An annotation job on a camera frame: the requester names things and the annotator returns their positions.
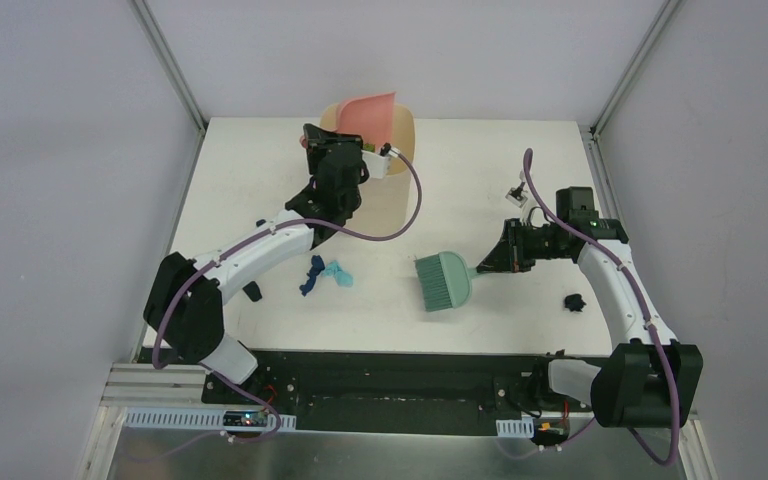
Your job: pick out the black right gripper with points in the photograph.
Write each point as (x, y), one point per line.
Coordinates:
(509, 255)

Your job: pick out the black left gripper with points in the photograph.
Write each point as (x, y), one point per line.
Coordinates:
(321, 142)

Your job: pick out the pink plastic dustpan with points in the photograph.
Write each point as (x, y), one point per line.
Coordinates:
(370, 117)

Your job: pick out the green hand brush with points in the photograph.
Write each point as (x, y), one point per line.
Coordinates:
(445, 280)

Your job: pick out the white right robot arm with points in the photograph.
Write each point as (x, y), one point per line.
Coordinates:
(650, 378)

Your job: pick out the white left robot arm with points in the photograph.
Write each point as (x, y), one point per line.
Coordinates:
(186, 302)

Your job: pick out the beige plastic waste bin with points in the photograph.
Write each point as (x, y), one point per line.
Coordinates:
(386, 203)

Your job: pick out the small black paper scrap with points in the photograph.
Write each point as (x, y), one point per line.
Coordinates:
(574, 303)

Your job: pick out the dark blue paper scrap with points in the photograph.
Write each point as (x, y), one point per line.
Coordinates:
(317, 266)

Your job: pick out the light blue paper scrap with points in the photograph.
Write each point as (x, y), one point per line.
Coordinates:
(342, 278)

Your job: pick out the dark green paper scrap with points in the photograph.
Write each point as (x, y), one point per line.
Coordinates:
(252, 291)

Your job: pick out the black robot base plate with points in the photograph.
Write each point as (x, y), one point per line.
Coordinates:
(427, 394)

